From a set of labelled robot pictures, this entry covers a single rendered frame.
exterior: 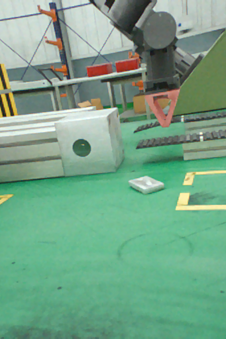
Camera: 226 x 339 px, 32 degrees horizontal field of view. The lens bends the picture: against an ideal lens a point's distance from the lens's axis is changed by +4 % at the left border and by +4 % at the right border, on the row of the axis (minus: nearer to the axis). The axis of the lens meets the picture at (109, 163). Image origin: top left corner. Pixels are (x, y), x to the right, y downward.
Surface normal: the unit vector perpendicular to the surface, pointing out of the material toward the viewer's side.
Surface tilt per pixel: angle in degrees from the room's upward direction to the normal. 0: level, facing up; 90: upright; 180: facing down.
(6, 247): 0
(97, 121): 90
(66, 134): 90
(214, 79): 90
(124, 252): 0
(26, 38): 90
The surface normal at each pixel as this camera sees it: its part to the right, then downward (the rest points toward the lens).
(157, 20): -0.08, 0.26
